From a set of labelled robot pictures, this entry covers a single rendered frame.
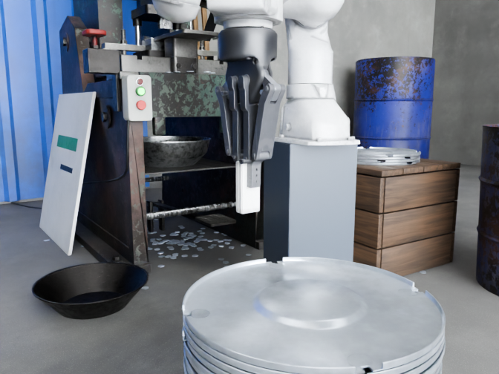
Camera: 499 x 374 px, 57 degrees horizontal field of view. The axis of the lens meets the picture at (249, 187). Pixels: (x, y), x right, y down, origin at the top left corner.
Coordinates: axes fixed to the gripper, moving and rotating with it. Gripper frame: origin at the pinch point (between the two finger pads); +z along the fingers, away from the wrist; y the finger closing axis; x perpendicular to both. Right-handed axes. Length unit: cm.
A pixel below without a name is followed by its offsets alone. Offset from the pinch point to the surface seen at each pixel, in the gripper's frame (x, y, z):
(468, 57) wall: -373, 191, -51
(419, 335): -3.0, -25.5, 11.5
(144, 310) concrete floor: -8, 60, 43
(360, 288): -7.4, -13.9, 11.5
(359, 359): 5.1, -25.1, 11.4
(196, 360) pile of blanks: 15.1, -12.8, 14.2
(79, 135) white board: -11, 128, 1
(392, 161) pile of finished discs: -86, 43, 7
